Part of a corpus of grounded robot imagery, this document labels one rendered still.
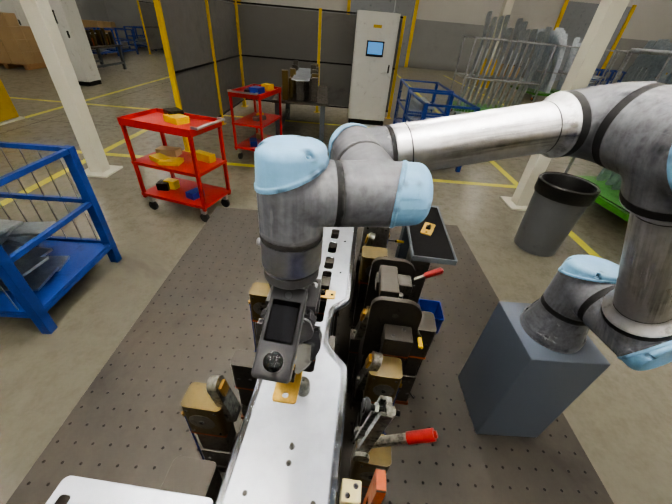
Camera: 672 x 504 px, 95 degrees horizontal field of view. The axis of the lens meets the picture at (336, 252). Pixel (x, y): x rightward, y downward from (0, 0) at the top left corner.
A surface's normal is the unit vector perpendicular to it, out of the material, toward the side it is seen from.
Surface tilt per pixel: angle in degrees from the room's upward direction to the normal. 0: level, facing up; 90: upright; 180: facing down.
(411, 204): 81
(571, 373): 90
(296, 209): 89
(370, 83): 90
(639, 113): 64
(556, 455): 0
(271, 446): 0
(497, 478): 0
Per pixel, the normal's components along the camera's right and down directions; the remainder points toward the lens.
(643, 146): -0.99, 0.09
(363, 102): -0.03, 0.59
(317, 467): 0.07, -0.80
